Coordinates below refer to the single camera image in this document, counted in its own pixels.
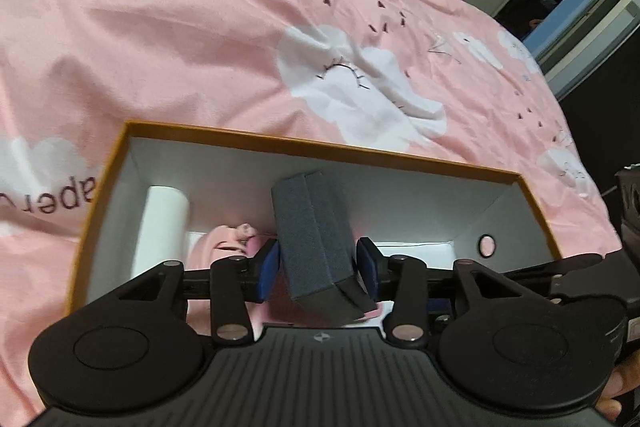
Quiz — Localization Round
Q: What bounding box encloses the yellow cardboard box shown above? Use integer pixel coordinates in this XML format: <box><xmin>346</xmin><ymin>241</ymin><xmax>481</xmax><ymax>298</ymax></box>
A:
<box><xmin>64</xmin><ymin>119</ymin><xmax>563</xmax><ymax>323</ymax></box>

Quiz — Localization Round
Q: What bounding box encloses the pink cloud print blanket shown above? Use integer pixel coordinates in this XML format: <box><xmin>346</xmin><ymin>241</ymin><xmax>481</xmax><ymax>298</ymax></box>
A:
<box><xmin>0</xmin><ymin>0</ymin><xmax>621</xmax><ymax>413</ymax></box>

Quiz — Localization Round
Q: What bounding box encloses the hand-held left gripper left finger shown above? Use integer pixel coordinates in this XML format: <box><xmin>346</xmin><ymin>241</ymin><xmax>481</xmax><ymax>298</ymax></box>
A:
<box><xmin>107</xmin><ymin>239</ymin><xmax>280</xmax><ymax>347</ymax></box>

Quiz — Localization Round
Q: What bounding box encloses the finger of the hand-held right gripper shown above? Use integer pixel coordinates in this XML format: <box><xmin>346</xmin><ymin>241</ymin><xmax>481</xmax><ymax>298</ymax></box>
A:
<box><xmin>502</xmin><ymin>253</ymin><xmax>623</xmax><ymax>283</ymax></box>

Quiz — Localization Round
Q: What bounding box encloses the white cylinder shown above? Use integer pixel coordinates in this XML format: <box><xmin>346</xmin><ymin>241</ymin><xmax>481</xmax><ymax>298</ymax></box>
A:
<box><xmin>131</xmin><ymin>185</ymin><xmax>191</xmax><ymax>280</ymax></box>

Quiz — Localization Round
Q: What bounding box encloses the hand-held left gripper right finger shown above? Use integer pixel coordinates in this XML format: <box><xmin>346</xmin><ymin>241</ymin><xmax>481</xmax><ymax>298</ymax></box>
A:
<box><xmin>355</xmin><ymin>237</ymin><xmax>531</xmax><ymax>347</ymax></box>

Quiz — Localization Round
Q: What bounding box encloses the grey square box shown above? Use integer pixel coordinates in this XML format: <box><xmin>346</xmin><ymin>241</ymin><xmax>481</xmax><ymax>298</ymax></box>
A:
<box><xmin>270</xmin><ymin>171</ymin><xmax>378</xmax><ymax>324</ymax></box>

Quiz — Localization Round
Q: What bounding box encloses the person's right hand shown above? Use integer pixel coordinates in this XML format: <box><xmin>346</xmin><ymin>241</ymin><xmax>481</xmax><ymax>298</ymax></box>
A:
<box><xmin>595</xmin><ymin>349</ymin><xmax>640</xmax><ymax>420</ymax></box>

